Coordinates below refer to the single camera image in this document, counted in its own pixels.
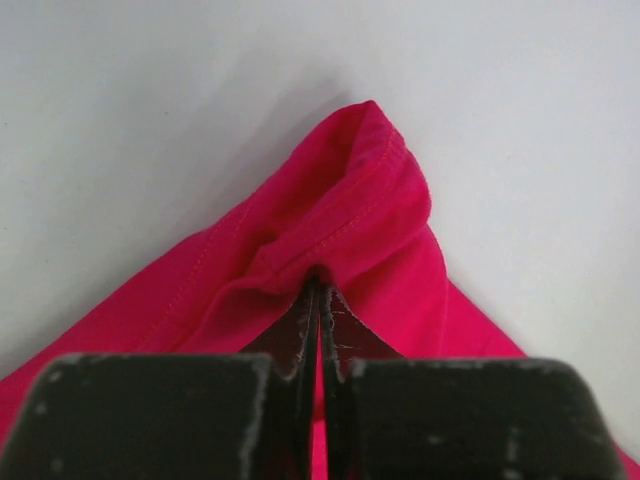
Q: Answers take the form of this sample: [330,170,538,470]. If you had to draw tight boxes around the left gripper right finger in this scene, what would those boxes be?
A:
[319,287,627,479]

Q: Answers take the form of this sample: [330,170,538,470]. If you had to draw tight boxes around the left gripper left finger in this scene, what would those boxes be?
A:
[1,278,320,479]

